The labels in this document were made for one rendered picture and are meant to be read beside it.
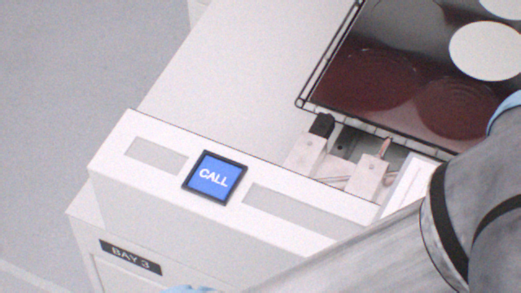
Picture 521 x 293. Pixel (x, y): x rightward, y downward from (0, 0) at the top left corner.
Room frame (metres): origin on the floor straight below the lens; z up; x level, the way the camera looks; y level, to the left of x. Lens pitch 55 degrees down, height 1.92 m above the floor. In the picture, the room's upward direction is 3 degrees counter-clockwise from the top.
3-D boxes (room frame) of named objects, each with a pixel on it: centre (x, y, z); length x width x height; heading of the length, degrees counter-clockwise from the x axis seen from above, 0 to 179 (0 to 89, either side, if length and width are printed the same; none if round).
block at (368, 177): (0.66, -0.12, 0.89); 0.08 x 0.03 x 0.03; 151
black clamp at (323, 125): (0.75, -0.08, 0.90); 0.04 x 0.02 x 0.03; 151
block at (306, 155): (0.70, -0.05, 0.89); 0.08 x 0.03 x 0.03; 151
